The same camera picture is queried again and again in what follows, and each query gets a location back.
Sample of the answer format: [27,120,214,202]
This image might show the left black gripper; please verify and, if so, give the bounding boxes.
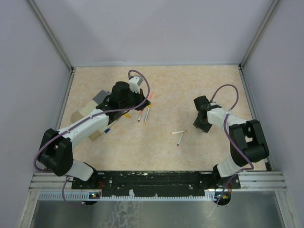
[120,87,150,111]

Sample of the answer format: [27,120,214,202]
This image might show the white pen yellow end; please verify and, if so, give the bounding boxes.
[144,104,152,123]

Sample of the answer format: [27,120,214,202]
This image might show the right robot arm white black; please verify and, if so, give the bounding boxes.
[193,96,269,188]

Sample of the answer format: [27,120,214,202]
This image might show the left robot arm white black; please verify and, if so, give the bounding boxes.
[34,77,150,189]

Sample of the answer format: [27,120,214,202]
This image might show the white pen blue end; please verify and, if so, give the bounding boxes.
[177,132,185,146]

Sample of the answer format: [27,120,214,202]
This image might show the folded grey beige cloth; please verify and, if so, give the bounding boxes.
[71,90,119,142]

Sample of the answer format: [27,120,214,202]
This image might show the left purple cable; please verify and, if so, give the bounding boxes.
[33,69,151,209]

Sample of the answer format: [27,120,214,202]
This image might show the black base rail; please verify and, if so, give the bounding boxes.
[72,171,240,197]

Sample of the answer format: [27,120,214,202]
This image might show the aluminium frame rail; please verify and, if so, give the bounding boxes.
[29,171,287,191]

